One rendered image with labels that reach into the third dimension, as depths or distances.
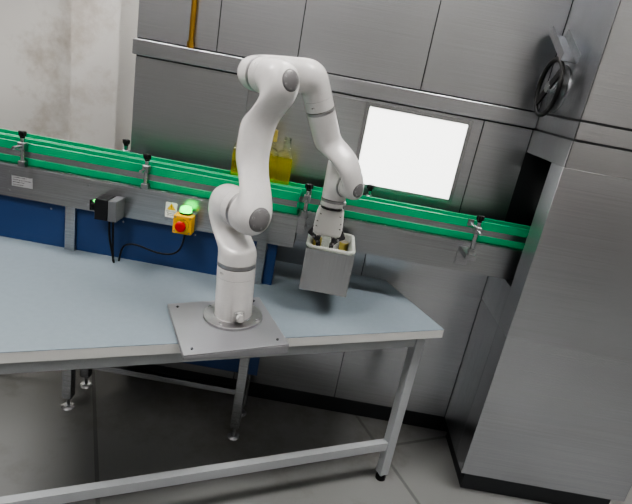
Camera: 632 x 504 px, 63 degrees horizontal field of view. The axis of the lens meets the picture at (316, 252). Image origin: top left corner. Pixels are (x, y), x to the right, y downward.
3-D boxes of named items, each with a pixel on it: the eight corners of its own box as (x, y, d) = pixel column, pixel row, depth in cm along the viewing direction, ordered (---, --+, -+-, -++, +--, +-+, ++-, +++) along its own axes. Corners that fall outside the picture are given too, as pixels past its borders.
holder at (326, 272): (345, 269, 209) (353, 233, 204) (345, 297, 183) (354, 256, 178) (303, 262, 208) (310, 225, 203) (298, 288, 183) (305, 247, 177)
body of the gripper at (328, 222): (346, 204, 183) (340, 234, 186) (318, 199, 182) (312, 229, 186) (347, 209, 176) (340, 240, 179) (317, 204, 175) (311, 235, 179)
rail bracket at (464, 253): (464, 263, 207) (480, 209, 200) (474, 278, 191) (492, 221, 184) (453, 261, 207) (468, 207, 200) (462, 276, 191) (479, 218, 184)
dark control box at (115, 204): (124, 218, 196) (125, 197, 193) (115, 224, 189) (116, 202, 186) (102, 214, 196) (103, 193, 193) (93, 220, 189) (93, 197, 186)
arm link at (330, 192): (352, 202, 177) (334, 194, 184) (359, 164, 173) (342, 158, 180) (333, 202, 172) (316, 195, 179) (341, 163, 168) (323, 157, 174)
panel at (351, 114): (449, 202, 219) (471, 120, 208) (451, 203, 216) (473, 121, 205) (240, 163, 218) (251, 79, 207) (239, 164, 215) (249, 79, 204)
